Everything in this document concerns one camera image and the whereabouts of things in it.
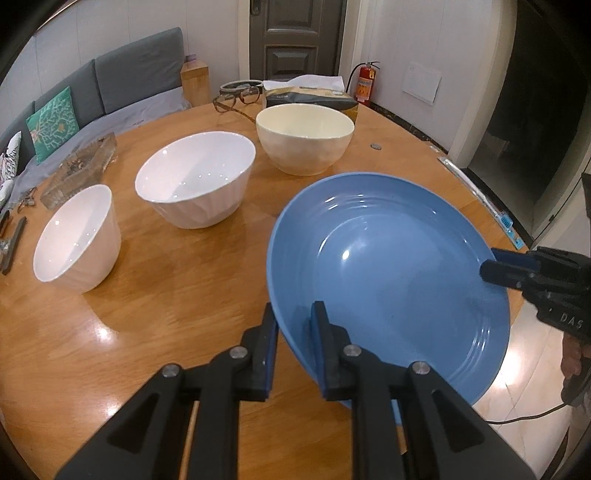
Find tortoiseshell eyeglasses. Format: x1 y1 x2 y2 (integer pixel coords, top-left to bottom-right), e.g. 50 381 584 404
213 84 262 123

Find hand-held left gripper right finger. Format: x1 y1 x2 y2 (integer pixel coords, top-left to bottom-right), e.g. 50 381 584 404
310 301 539 480

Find blue plate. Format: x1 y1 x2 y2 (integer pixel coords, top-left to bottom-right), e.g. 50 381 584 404
266 172 511 409

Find white paper notice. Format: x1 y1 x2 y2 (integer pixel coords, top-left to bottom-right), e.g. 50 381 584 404
402 62 441 104

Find thin black cable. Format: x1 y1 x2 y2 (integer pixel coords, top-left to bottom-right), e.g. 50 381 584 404
485 401 573 424

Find black and gold tissue box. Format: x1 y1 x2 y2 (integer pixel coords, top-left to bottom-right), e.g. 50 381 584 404
262 74 361 123

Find white printed cushion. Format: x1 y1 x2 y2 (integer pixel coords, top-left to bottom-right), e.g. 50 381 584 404
0 130 23 208

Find small white bowl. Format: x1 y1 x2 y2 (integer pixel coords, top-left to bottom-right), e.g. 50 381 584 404
33 184 122 295

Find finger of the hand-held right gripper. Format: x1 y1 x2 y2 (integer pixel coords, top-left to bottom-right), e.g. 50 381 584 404
480 259 536 291
491 247 542 271

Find large white ribbed bowl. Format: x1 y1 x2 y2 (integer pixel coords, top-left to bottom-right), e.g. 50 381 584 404
135 131 256 230

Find grey sofa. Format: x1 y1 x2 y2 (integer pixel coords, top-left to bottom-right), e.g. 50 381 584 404
0 27 192 204

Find wooden side table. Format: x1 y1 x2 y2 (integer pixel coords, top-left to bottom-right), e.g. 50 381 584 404
180 58 212 108

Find cream bowl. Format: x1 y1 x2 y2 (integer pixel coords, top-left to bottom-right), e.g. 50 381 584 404
256 104 355 176

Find dark panelled door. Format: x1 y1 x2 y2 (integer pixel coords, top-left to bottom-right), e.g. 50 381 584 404
249 0 347 84

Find red fire extinguisher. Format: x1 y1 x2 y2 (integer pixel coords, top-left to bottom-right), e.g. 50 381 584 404
347 61 380 103

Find teal patterned cushion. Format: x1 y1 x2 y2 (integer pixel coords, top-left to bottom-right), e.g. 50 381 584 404
25 86 79 163

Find glass ashtray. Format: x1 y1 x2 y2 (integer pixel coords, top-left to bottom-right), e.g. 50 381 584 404
40 132 117 210

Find packaged blue toothbrush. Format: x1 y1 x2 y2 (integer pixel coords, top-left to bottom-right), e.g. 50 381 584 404
438 156 527 251

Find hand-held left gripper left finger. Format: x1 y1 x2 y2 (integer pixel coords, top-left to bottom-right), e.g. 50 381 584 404
55 302 280 480

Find person's right hand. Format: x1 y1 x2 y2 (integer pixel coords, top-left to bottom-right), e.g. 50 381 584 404
560 330 587 384

